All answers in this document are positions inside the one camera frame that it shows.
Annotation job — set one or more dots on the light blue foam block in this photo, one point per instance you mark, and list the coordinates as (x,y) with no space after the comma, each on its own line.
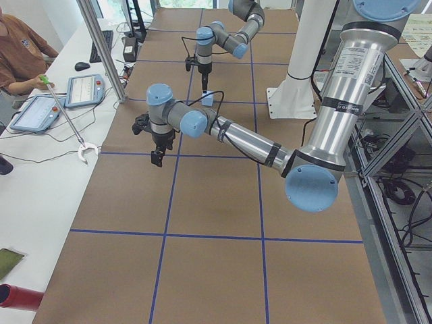
(207,98)

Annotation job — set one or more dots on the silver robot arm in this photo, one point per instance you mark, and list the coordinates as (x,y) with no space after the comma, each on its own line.
(311,172)
(215,33)

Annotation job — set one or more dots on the black power box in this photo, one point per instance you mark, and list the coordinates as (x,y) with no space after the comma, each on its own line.
(130,50)

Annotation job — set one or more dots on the far teach pendant tablet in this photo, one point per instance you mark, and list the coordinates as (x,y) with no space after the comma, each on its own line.
(84,90)

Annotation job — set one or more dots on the teach pendant tablet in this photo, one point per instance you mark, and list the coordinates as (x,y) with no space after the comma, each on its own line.
(37,115)
(84,90)

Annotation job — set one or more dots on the black computer mouse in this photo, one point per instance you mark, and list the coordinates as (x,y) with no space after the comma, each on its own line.
(80,66)

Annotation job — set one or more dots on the near teach pendant tablet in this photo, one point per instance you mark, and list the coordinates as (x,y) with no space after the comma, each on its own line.
(37,115)

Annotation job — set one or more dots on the person in brown shirt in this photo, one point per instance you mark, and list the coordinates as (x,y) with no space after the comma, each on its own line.
(23,53)

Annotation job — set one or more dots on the green cloth pouch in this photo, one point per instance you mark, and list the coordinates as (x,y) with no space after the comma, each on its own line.
(9,259)

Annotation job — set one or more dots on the red cylinder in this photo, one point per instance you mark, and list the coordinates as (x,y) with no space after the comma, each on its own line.
(20,298)

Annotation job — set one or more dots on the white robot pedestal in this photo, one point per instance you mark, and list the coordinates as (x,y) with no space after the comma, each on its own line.
(293,98)

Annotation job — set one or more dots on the aluminium frame post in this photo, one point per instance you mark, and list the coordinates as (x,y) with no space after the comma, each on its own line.
(95,32)

